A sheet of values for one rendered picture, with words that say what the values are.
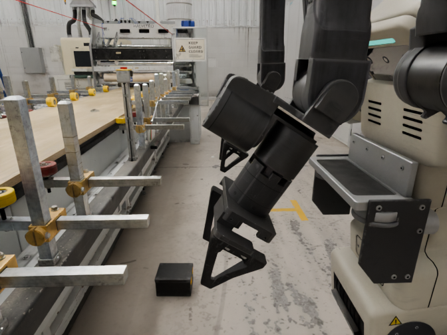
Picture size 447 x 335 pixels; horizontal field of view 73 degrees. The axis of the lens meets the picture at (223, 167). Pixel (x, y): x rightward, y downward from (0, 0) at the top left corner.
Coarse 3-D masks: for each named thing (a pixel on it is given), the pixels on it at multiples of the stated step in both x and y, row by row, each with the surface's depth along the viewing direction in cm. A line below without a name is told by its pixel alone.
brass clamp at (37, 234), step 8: (64, 208) 92; (56, 216) 88; (48, 224) 83; (56, 224) 87; (32, 232) 80; (40, 232) 80; (48, 232) 83; (56, 232) 87; (32, 240) 81; (40, 240) 81; (48, 240) 83
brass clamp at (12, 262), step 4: (8, 256) 68; (12, 256) 68; (4, 260) 67; (8, 260) 67; (12, 260) 68; (16, 260) 69; (0, 264) 66; (4, 264) 66; (8, 264) 67; (12, 264) 68; (16, 264) 69; (0, 268) 64; (4, 268) 65; (0, 272) 64; (0, 288) 64; (4, 288) 65; (0, 292) 64
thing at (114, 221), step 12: (72, 216) 90; (84, 216) 90; (96, 216) 90; (108, 216) 90; (120, 216) 90; (132, 216) 90; (144, 216) 90; (0, 228) 87; (12, 228) 87; (24, 228) 87; (60, 228) 88; (72, 228) 88; (84, 228) 88; (96, 228) 88; (108, 228) 88; (120, 228) 89
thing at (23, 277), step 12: (0, 276) 63; (12, 276) 63; (24, 276) 63; (36, 276) 64; (48, 276) 64; (60, 276) 64; (72, 276) 64; (84, 276) 64; (96, 276) 64; (108, 276) 64; (120, 276) 64
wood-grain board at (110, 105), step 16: (96, 96) 336; (112, 96) 336; (32, 112) 227; (48, 112) 227; (80, 112) 227; (96, 112) 227; (112, 112) 227; (0, 128) 171; (48, 128) 171; (80, 128) 171; (96, 128) 171; (0, 144) 138; (48, 144) 138; (0, 160) 115; (16, 160) 115; (48, 160) 119; (0, 176) 99; (16, 176) 100
